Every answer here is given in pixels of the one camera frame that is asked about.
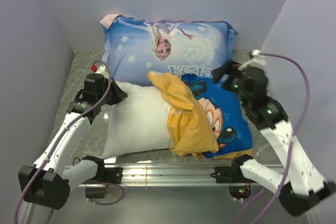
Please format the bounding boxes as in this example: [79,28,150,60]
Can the aluminium front rail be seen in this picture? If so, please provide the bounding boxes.
[78,163,237,187]

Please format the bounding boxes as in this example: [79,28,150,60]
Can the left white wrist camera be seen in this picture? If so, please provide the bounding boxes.
[90,64,110,79]

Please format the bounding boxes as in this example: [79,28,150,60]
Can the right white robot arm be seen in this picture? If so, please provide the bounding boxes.
[213,60,335,217]

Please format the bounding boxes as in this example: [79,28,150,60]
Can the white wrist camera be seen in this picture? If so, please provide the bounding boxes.
[90,64,110,79]
[238,50,266,71]

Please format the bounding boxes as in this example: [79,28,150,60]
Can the blue Elsa pillow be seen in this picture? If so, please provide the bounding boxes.
[102,15,238,86]

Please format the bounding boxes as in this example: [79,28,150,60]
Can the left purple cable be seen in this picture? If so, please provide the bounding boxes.
[13,60,125,224]

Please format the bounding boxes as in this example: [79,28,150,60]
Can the yellow Mickey Mouse pillowcase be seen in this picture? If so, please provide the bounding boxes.
[148,71,253,159]

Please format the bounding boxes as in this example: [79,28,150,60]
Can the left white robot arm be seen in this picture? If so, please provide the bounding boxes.
[18,73,128,210]

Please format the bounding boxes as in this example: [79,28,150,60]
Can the pink cloth corner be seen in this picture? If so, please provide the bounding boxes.
[100,14,121,29]

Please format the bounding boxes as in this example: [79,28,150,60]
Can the purple cable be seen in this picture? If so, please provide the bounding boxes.
[13,60,125,224]
[230,52,310,224]

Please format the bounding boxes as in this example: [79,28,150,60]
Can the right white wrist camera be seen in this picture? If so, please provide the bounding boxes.
[238,50,266,71]

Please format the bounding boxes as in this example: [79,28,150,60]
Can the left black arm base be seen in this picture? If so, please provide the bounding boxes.
[85,167,125,206]

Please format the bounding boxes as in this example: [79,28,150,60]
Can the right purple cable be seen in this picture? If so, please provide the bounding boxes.
[230,52,310,224]

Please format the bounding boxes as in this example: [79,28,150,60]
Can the white pillow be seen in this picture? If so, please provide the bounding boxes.
[102,82,175,159]

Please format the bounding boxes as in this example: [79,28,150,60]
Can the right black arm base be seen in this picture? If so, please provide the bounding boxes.
[210,166,251,202]

